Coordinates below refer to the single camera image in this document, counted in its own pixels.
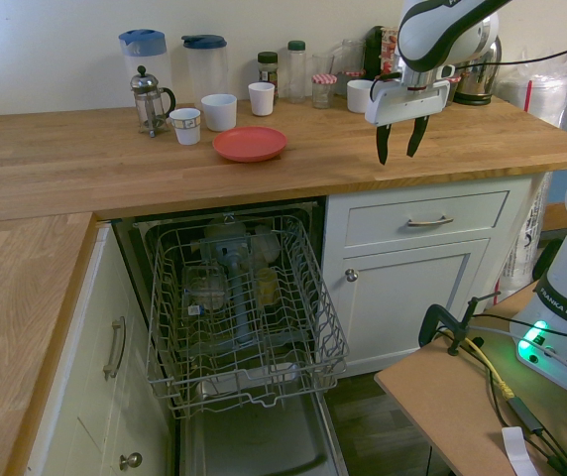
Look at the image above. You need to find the dark blue lidded pitcher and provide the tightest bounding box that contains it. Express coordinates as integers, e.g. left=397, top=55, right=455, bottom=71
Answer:
left=180, top=34, right=229, bottom=108

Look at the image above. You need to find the small white cup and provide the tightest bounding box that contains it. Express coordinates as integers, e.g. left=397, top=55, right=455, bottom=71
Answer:
left=248, top=81, right=276, bottom=117

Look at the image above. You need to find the grey dishwasher spray tube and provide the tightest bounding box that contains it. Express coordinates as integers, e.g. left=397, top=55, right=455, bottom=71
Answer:
left=197, top=236, right=259, bottom=349

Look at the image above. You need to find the light blue lidded pitcher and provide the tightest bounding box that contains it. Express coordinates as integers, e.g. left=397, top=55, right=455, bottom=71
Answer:
left=118, top=29, right=169, bottom=100

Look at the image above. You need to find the large white cup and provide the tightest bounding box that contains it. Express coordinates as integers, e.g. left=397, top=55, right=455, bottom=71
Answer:
left=200, top=93, right=238, bottom=133

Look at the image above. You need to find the yellow cable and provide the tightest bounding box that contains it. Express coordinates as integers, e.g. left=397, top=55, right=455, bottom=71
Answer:
left=465, top=335, right=515, bottom=399

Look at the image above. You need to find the white paper strip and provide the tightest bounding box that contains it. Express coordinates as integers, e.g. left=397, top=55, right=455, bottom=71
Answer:
left=501, top=425, right=538, bottom=476

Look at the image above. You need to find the clear glass tumbler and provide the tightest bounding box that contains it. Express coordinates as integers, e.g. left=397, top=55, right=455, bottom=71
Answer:
left=311, top=53, right=336, bottom=79

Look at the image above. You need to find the grey cable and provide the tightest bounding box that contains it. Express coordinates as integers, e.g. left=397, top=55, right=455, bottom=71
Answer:
left=471, top=324, right=567, bottom=399

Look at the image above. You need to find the cream cabinet unit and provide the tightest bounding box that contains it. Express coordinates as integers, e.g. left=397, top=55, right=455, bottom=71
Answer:
left=25, top=220, right=175, bottom=476

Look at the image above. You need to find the white plastic container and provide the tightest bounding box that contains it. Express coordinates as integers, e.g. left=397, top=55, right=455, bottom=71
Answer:
left=250, top=225, right=282, bottom=264

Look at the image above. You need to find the patterned paper cup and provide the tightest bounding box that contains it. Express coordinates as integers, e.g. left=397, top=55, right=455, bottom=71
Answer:
left=169, top=107, right=201, bottom=146

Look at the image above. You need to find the stainless steel dishwasher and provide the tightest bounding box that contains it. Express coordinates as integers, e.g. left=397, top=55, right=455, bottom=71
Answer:
left=112, top=195, right=349, bottom=476

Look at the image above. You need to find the grey wire dishwasher rack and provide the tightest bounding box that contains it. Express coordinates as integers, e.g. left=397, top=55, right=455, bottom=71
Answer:
left=145, top=212, right=350, bottom=418

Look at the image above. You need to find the red plastic plate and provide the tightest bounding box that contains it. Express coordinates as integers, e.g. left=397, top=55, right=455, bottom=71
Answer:
left=212, top=126, right=288, bottom=164

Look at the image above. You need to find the stainless steel kettle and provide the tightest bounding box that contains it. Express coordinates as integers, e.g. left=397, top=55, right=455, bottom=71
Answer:
left=453, top=35, right=504, bottom=106

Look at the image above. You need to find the clear bottle with green cap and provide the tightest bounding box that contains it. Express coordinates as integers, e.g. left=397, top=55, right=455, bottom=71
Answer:
left=286, top=40, right=308, bottom=104

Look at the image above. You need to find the pale bowl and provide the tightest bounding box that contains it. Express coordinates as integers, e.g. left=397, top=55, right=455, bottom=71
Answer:
left=203, top=220, right=250, bottom=243

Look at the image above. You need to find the black screw clamp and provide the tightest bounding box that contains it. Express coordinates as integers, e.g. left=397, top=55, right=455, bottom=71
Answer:
left=418, top=291, right=503, bottom=357

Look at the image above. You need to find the white drawer front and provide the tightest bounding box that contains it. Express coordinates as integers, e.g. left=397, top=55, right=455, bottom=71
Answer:
left=346, top=190, right=510, bottom=250

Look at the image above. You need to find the clear glass container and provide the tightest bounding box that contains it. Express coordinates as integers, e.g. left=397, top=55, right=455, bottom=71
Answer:
left=181, top=265, right=228, bottom=312

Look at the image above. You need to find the white panelled cabinet door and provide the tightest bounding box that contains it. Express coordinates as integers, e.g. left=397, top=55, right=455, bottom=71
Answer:
left=341, top=237, right=494, bottom=369

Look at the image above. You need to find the metal bow drawer handle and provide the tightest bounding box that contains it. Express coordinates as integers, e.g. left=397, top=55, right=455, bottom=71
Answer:
left=406, top=214, right=455, bottom=228

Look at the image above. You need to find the metal bar cabinet handle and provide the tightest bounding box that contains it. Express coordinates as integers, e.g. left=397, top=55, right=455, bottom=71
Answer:
left=102, top=315, right=128, bottom=382

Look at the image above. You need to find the clear plastic wrapped roll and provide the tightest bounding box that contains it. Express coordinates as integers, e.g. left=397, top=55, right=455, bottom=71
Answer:
left=495, top=47, right=567, bottom=133

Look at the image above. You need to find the white printed bag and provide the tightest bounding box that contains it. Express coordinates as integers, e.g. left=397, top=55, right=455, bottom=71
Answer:
left=498, top=173, right=553, bottom=299

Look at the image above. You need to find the wide white cup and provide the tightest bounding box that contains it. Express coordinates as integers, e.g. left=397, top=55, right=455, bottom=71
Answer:
left=346, top=78, right=377, bottom=114

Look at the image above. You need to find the low jar with red lid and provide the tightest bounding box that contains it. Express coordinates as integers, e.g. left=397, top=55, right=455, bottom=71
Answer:
left=335, top=70, right=367, bottom=96

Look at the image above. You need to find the glass jar red checked lid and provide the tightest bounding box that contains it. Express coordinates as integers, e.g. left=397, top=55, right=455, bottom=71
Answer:
left=311, top=73, right=339, bottom=110

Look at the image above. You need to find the brown fibreboard mounting board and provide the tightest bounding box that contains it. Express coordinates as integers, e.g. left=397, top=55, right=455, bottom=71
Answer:
left=373, top=283, right=567, bottom=476

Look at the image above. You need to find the glass and steel French press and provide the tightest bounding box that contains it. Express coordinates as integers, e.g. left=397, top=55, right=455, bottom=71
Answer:
left=129, top=65, right=177, bottom=139

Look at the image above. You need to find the jar with red checked lid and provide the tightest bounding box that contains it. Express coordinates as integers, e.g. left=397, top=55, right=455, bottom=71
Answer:
left=443, top=74, right=463, bottom=107

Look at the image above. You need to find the black bottle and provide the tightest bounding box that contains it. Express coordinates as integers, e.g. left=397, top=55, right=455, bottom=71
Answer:
left=365, top=25, right=387, bottom=81

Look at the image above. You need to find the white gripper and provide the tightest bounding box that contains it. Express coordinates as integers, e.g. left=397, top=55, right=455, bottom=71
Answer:
left=365, top=80, right=451, bottom=166

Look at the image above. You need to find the tall clear glass jar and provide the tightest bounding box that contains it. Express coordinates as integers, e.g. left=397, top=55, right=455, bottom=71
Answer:
left=341, top=39, right=367, bottom=74

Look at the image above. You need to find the yellow plastic cup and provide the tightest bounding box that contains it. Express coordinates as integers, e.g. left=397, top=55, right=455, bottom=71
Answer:
left=255, top=267, right=281, bottom=305

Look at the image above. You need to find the dark lidded coffee jar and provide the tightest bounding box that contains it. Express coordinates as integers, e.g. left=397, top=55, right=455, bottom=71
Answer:
left=257, top=51, right=280, bottom=101

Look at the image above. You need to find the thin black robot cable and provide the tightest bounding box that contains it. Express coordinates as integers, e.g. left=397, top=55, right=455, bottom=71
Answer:
left=497, top=38, right=567, bottom=65

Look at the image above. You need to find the black cable with adapter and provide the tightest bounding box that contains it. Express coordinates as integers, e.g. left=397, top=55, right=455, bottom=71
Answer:
left=481, top=346, right=567, bottom=476

